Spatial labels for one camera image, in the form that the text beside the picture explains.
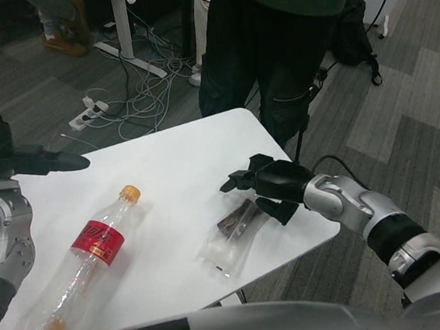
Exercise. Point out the clear plastic bottle red label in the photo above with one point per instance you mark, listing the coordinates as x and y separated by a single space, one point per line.
96 235

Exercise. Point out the black backpack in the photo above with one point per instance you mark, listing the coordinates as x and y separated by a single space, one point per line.
351 37

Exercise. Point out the leftover food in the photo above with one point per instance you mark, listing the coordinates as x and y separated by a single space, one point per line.
238 221

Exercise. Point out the white caster foot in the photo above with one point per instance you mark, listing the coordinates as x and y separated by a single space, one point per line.
384 26

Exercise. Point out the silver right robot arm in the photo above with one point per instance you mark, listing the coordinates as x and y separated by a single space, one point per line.
356 205

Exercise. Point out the white office desk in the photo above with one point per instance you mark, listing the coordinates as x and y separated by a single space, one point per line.
119 15

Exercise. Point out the person with tan boots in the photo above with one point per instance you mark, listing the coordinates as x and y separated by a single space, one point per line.
55 9

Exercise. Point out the person in green sweater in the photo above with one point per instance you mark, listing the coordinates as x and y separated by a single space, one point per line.
254 51

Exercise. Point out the person in white trousers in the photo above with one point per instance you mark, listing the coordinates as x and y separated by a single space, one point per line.
199 26

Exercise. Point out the silver robot chest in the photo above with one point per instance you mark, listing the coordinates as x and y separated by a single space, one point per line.
267 325

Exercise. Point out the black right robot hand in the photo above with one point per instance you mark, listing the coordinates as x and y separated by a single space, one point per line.
281 180

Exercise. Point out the white power strip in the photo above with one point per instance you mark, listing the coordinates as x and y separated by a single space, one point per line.
88 115

